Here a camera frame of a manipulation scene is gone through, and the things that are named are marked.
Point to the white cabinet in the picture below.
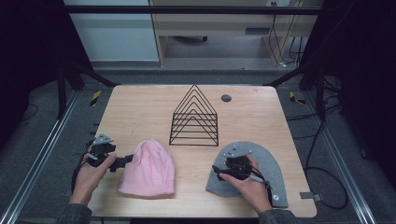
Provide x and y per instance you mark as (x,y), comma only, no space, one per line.
(115,37)

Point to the black diagonal frame brace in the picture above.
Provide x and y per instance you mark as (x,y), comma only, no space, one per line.
(289,76)
(90,74)

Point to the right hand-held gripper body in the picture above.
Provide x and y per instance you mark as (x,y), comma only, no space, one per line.
(238,163)

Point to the aluminium floor rail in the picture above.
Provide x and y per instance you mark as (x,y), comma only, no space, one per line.
(342,161)
(37,155)

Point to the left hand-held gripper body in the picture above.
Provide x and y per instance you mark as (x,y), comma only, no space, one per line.
(100,150)

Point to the gray clamp on table edge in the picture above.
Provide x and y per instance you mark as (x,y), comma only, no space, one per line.
(309,196)

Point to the yellow tool right side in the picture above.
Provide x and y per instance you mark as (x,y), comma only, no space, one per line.
(295,98)

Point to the black horizontal frame bar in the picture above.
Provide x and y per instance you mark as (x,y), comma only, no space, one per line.
(193,10)

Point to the black curtain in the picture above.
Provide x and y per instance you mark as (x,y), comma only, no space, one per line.
(28,62)
(364,77)

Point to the black frame post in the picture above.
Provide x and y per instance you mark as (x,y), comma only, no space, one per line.
(61,90)
(320,93)

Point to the person's right hand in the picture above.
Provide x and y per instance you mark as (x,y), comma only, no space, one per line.
(250,188)

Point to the person's left hand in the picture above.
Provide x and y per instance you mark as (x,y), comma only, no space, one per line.
(90,179)

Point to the round gray table grommet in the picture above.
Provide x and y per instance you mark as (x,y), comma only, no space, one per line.
(226,98)

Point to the light wooden desk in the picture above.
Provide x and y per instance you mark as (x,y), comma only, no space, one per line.
(218,28)

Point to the pink knit hat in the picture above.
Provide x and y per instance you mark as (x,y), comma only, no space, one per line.
(148,171)

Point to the gray knit hat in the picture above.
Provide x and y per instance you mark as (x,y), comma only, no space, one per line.
(271,165)

